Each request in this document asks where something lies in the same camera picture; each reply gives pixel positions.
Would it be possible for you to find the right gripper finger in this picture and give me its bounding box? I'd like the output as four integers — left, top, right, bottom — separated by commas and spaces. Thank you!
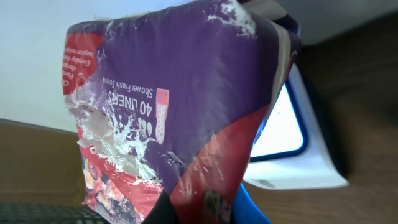
232, 184, 271, 224

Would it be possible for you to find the white barcode scanner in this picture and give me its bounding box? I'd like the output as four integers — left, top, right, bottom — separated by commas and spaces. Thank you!
243, 65, 349, 190

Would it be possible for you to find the purple square snack packet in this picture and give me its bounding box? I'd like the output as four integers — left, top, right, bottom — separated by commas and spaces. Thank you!
62, 1, 300, 223

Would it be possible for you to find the grey plastic mesh basket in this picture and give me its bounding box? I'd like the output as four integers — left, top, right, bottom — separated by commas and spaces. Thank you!
1, 202, 108, 224

